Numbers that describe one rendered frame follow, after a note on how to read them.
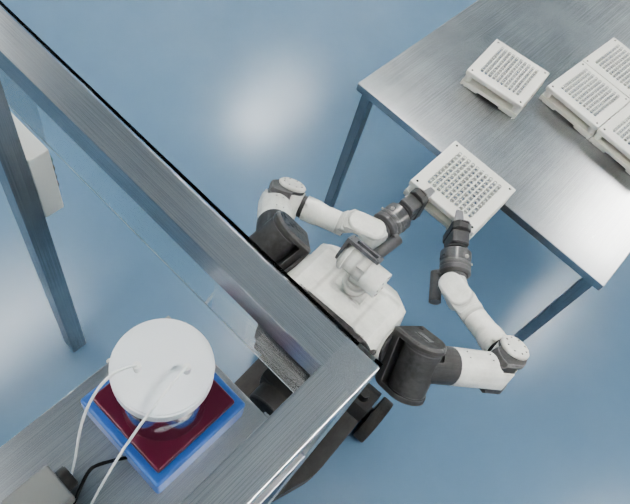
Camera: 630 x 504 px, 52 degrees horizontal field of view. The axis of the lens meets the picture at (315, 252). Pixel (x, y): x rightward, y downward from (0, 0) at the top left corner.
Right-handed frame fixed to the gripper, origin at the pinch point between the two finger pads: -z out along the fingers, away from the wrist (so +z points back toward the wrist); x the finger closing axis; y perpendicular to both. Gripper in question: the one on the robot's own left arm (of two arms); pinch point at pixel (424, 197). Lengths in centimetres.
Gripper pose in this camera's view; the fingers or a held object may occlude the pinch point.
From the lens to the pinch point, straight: 194.9
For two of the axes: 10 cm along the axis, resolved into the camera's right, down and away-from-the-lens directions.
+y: 6.5, 7.1, -2.6
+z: -7.4, 5.3, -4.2
